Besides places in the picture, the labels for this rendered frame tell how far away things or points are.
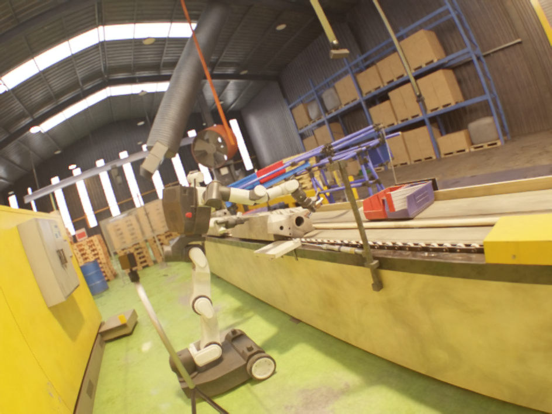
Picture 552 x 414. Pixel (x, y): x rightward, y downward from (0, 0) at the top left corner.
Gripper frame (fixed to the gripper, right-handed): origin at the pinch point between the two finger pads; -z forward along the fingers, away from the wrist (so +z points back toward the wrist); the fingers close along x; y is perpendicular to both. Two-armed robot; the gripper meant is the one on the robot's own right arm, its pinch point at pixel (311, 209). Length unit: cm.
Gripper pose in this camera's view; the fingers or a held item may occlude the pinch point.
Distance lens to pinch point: 206.5
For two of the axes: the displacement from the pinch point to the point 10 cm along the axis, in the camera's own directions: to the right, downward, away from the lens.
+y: -6.1, 7.1, -3.6
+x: -4.5, 0.7, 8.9
